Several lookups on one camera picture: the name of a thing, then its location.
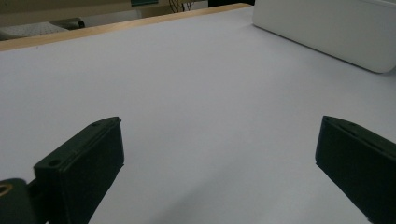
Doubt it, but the wooden desk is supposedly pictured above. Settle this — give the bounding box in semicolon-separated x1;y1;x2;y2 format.
0;0;209;28

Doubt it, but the white plastic bin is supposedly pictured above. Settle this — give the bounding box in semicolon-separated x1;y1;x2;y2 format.
252;0;396;75

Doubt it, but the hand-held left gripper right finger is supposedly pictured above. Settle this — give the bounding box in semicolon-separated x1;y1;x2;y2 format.
314;115;396;224

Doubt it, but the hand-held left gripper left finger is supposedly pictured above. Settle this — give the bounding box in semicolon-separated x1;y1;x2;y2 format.
33;116;125;224

